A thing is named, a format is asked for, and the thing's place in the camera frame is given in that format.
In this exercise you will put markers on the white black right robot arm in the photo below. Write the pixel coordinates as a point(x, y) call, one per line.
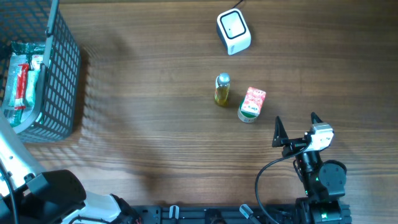
point(323, 181)

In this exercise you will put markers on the red white tissue pack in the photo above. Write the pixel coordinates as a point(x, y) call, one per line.
point(253, 101)

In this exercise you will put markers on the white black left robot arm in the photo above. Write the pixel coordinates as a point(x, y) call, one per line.
point(31, 194)

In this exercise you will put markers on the dark grey plastic basket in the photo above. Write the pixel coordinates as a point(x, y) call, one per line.
point(51, 119)

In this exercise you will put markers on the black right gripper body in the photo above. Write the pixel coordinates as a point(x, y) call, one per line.
point(294, 145)

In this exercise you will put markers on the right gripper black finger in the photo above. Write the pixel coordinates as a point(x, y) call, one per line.
point(315, 119)
point(280, 136)

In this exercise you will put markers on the green lid plastic jar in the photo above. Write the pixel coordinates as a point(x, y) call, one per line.
point(244, 116)

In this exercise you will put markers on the white barcode scanner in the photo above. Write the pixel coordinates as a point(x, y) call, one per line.
point(233, 31)

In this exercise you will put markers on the yellow Vim liquid bottle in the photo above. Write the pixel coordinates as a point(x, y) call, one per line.
point(222, 86)

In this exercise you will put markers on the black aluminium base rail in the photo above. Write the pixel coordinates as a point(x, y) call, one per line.
point(282, 213)

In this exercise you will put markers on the green 3M gloves packet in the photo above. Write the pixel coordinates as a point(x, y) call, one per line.
point(33, 54)

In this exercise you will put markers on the red sachet stick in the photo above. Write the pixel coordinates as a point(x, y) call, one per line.
point(21, 86)

